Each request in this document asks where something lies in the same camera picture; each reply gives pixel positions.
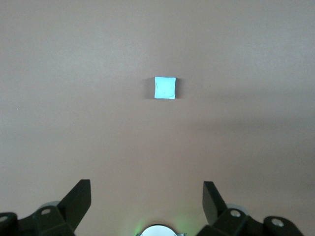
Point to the light blue foam block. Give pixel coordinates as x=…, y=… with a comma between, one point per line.
x=165, y=87

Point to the brown table cloth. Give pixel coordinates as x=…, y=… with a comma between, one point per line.
x=73, y=73

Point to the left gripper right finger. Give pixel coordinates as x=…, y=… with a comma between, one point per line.
x=211, y=204

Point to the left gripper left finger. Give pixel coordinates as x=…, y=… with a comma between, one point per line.
x=73, y=204

